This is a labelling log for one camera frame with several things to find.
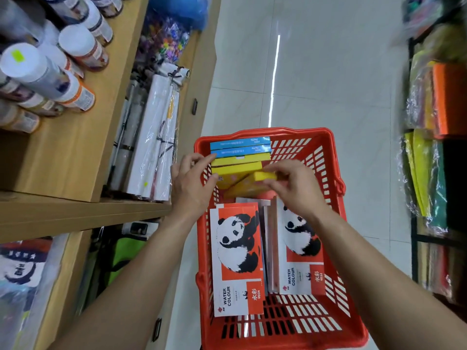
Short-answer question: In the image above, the person's left hand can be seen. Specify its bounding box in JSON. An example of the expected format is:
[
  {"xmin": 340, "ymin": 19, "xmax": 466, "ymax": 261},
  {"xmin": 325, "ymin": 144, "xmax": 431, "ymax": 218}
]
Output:
[{"xmin": 170, "ymin": 153, "xmax": 219, "ymax": 226}]

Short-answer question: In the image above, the person's right hand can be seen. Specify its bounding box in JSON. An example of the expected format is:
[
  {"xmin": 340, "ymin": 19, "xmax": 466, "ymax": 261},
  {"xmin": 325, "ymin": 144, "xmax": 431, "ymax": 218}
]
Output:
[{"xmin": 262, "ymin": 159, "xmax": 331, "ymax": 225}]

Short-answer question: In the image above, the yellow paint box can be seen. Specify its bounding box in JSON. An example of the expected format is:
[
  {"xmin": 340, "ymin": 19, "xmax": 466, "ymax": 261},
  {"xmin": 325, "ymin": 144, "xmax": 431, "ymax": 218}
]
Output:
[
  {"xmin": 223, "ymin": 171, "xmax": 278, "ymax": 200},
  {"xmin": 211, "ymin": 161, "xmax": 263, "ymax": 190},
  {"xmin": 211, "ymin": 153, "xmax": 271, "ymax": 167}
]

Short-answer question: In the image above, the blue paint box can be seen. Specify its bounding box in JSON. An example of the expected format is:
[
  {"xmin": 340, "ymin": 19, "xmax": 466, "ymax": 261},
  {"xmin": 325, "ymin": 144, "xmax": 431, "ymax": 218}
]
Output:
[
  {"xmin": 211, "ymin": 144, "xmax": 272, "ymax": 159},
  {"xmin": 210, "ymin": 136, "xmax": 271, "ymax": 151}
]

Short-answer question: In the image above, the wooden shelf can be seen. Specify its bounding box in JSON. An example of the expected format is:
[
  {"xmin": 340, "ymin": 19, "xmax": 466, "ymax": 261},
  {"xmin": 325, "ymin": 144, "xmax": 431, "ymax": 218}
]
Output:
[{"xmin": 0, "ymin": 0, "xmax": 222, "ymax": 350}]

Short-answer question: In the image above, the red plastic shopping basket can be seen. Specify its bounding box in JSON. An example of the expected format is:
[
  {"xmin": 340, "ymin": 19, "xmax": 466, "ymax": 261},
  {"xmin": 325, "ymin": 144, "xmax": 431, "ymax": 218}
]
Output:
[{"xmin": 193, "ymin": 127, "xmax": 369, "ymax": 350}]

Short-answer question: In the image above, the person's left forearm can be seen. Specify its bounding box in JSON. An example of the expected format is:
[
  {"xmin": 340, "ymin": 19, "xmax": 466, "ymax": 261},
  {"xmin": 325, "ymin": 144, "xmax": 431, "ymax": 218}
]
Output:
[{"xmin": 47, "ymin": 211, "xmax": 199, "ymax": 350}]

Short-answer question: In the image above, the person's right forearm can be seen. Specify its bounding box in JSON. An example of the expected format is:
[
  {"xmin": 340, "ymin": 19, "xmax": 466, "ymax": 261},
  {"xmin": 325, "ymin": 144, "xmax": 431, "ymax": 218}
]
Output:
[{"xmin": 310, "ymin": 209, "xmax": 467, "ymax": 350}]

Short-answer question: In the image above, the row of paint bottles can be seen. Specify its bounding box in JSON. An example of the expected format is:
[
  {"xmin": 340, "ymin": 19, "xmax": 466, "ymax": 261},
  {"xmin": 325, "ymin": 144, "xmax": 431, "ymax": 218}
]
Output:
[{"xmin": 0, "ymin": 0, "xmax": 125, "ymax": 135}]

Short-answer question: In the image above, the white paper roll pack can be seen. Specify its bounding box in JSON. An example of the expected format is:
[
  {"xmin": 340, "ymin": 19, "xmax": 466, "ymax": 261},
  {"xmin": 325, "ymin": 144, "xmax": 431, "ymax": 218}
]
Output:
[
  {"xmin": 126, "ymin": 74, "xmax": 174, "ymax": 199},
  {"xmin": 153, "ymin": 89, "xmax": 180, "ymax": 202}
]

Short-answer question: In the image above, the grey tube pack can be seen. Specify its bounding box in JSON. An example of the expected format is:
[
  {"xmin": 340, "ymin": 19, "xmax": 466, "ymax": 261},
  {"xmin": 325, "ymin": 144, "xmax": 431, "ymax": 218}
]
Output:
[{"xmin": 108, "ymin": 82, "xmax": 146, "ymax": 192}]

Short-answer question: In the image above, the green black pouch package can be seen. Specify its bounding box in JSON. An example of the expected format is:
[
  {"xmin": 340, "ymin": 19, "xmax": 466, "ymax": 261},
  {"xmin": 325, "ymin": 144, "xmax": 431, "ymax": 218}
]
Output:
[{"xmin": 93, "ymin": 221, "xmax": 160, "ymax": 288}]

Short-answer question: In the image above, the small tied white roll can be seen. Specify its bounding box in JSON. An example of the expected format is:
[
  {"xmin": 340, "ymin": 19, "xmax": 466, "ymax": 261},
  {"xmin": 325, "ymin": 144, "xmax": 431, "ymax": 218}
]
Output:
[{"xmin": 159, "ymin": 62, "xmax": 191, "ymax": 86}]

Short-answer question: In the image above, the yellow paper pack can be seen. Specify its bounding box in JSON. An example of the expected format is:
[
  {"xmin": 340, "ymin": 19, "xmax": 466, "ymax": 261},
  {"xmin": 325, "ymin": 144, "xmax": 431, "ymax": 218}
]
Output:
[{"xmin": 403, "ymin": 129, "xmax": 435, "ymax": 217}]

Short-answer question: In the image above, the stack of dark long packages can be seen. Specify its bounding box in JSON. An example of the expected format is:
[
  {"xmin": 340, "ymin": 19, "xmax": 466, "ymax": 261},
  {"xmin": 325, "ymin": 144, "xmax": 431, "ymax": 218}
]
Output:
[{"xmin": 74, "ymin": 229, "xmax": 121, "ymax": 314}]

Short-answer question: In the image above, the paper display rack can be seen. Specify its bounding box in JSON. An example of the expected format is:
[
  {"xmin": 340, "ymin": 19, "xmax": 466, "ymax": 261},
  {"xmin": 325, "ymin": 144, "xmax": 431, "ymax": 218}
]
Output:
[{"xmin": 392, "ymin": 0, "xmax": 467, "ymax": 307}]

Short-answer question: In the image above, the green paper pack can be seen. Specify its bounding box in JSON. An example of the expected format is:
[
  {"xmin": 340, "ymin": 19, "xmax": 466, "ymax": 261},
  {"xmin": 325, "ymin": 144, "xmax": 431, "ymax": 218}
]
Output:
[{"xmin": 425, "ymin": 140, "xmax": 449, "ymax": 236}]

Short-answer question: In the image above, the clear-wrapped paper pack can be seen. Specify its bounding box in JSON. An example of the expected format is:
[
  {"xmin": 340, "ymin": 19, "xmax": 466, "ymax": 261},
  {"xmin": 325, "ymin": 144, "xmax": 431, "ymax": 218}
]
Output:
[{"xmin": 405, "ymin": 61, "xmax": 437, "ymax": 130}]

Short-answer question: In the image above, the bag of colourful beads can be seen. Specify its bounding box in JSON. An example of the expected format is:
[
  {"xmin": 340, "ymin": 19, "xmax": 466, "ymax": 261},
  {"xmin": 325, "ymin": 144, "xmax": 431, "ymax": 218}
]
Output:
[{"xmin": 140, "ymin": 10, "xmax": 192, "ymax": 64}]

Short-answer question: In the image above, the red paper pack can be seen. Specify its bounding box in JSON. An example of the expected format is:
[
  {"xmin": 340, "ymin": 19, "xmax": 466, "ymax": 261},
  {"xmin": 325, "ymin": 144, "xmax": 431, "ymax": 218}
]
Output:
[{"xmin": 415, "ymin": 236, "xmax": 467, "ymax": 303}]

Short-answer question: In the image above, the orange paper pack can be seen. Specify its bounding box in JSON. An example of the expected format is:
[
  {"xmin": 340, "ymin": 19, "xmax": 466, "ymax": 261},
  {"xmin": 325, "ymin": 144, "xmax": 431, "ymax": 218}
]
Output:
[{"xmin": 432, "ymin": 63, "xmax": 467, "ymax": 140}]

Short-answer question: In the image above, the blue plastic bag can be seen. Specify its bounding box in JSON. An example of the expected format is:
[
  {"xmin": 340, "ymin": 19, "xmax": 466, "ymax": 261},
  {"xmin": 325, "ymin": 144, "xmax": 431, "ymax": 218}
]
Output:
[{"xmin": 147, "ymin": 0, "xmax": 212, "ymax": 32}]

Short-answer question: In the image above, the clear-wrapped calligraphy set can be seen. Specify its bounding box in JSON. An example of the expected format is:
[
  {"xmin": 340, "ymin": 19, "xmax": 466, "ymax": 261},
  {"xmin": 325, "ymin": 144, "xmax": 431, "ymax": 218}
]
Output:
[{"xmin": 0, "ymin": 235, "xmax": 70, "ymax": 350}]

